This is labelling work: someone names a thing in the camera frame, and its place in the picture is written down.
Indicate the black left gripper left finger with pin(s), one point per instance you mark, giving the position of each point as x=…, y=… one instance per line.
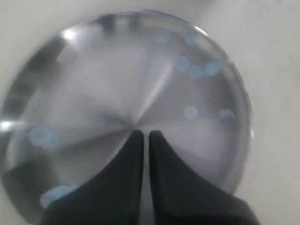
x=112, y=197

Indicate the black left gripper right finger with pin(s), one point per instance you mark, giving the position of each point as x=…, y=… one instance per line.
x=182, y=197

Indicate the round stainless steel plate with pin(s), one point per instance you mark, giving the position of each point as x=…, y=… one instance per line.
x=74, y=103

